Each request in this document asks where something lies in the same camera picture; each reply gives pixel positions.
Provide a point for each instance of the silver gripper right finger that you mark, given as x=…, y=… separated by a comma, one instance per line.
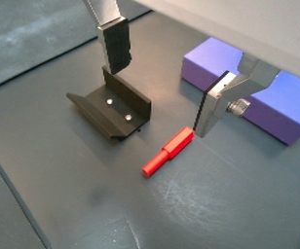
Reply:
x=225, y=95

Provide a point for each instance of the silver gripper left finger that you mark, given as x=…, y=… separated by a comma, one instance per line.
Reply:
x=113, y=33

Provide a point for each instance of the red peg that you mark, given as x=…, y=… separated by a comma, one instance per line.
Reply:
x=169, y=151

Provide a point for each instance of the black angled holder bracket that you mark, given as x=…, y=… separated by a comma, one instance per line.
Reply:
x=117, y=108

